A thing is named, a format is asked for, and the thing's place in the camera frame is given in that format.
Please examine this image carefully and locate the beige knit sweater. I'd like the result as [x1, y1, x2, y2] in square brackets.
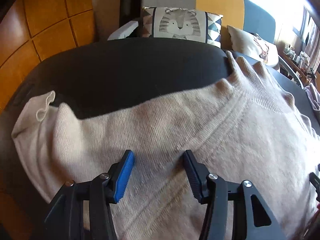
[11, 53, 319, 239]

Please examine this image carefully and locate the mauve knit garment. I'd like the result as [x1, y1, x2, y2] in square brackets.
[304, 83, 320, 113]

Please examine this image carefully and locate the wooden side table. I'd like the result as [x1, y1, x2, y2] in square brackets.
[279, 43, 319, 88]

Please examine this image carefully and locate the deer print cushion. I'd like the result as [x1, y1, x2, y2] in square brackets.
[227, 25, 280, 71]

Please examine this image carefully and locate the grey yellow blue sofa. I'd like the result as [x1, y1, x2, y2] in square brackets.
[107, 0, 305, 88]

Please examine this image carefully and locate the tiger print cushion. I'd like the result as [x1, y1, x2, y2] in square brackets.
[140, 7, 223, 48]

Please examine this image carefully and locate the orange wooden cabinet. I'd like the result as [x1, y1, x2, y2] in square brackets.
[1, 0, 97, 110]

